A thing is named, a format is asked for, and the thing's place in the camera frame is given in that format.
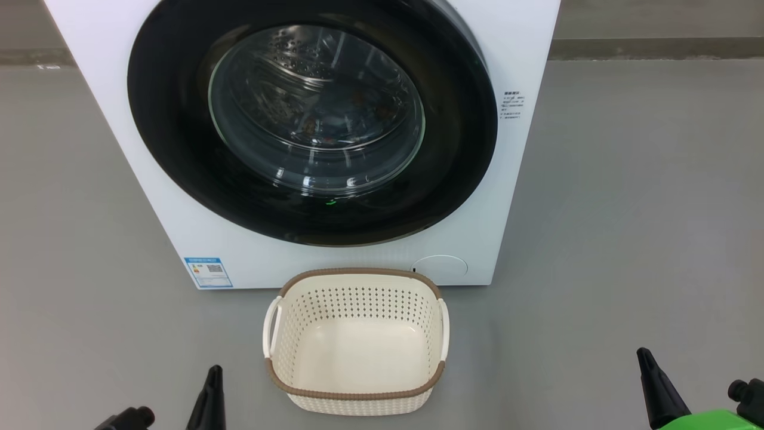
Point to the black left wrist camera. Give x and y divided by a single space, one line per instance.
125 419

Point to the blue energy label sticker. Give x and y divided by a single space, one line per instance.
208 272

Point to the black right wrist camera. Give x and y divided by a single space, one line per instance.
751 403

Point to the cream perforated laundry basket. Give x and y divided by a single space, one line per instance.
358 358

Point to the black round glass washer door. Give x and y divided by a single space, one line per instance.
173 119

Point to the white washing machine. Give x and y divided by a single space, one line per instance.
119 119

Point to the round white filter cover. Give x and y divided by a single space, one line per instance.
440 270

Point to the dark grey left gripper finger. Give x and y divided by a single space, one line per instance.
217 406
200 412

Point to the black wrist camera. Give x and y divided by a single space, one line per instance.
751 403
125 419

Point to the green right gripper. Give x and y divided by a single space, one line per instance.
710 421

